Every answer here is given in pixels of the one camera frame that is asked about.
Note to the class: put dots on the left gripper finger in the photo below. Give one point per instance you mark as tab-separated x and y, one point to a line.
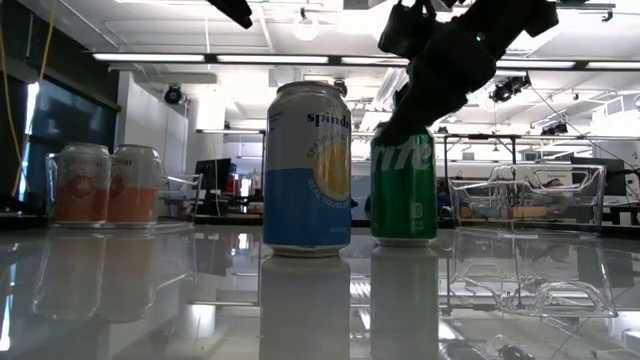
232	11

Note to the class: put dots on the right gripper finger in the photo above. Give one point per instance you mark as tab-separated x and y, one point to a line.
425	112

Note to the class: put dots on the green Sprite soda can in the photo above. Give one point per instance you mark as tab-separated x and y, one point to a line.
402	200

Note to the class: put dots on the blue white Spindrift can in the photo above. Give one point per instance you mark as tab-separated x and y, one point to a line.
305	200

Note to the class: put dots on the orange white Spindrift can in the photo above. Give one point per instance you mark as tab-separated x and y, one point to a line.
135	195
82	195

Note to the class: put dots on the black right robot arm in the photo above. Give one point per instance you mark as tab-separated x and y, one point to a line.
525	15

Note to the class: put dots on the black ceiling spotlight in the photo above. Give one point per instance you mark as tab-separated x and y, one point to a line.
553	128
172	94
510	88

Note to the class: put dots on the long ceiling light strip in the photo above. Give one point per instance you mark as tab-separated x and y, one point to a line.
535	64
375	61
612	65
272	59
148	57

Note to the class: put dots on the round white ceiling lamp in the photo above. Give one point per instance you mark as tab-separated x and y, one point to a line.
305	27

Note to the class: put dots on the clear plastic bin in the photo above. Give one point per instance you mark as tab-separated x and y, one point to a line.
500	175
185	180

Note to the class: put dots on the black computer monitor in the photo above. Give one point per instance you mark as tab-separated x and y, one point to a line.
212	175

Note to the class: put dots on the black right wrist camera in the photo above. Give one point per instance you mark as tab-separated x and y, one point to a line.
407	30

